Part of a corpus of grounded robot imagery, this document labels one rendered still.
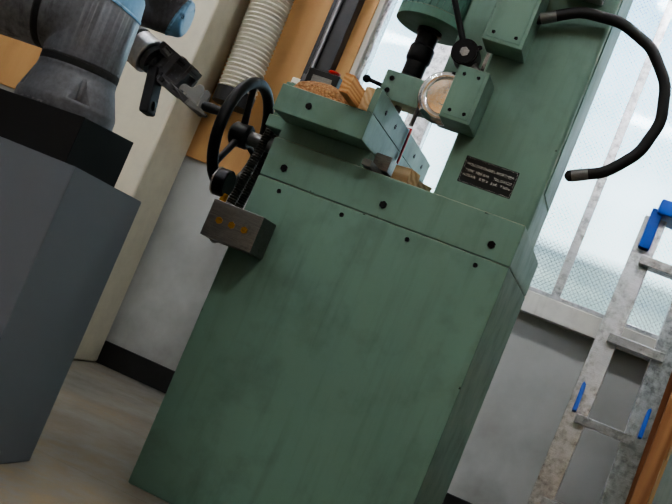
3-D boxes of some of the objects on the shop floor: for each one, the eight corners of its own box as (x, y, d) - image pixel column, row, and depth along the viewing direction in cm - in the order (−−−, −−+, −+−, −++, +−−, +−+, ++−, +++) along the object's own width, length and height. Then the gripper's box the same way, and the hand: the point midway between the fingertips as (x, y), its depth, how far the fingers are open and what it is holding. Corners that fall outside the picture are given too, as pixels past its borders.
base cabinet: (204, 474, 253) (313, 216, 258) (413, 576, 236) (525, 297, 241) (124, 481, 210) (256, 172, 215) (372, 606, 193) (509, 267, 198)
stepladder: (492, 581, 278) (641, 204, 298) (579, 622, 272) (725, 234, 292) (491, 585, 263) (648, 186, 283) (584, 628, 257) (737, 218, 277)
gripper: (157, 34, 235) (217, 88, 228) (173, 49, 243) (231, 101, 237) (133, 62, 235) (192, 116, 228) (149, 76, 244) (207, 129, 237)
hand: (200, 115), depth 233 cm, fingers closed
